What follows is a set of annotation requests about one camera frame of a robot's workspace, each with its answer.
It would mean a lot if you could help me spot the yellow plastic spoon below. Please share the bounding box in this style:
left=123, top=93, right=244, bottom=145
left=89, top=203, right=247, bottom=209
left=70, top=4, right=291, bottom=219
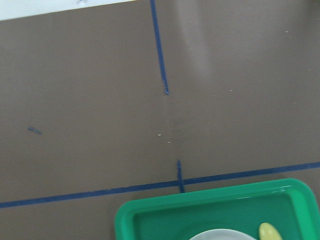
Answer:
left=258, top=222, right=283, bottom=240

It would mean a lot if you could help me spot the white round plate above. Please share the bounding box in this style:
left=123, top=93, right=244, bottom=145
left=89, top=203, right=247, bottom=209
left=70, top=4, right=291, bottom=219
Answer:
left=190, top=229, right=256, bottom=240

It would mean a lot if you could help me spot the green plastic tray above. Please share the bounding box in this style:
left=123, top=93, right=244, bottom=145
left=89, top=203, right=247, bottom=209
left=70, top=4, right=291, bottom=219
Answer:
left=114, top=178, right=320, bottom=240

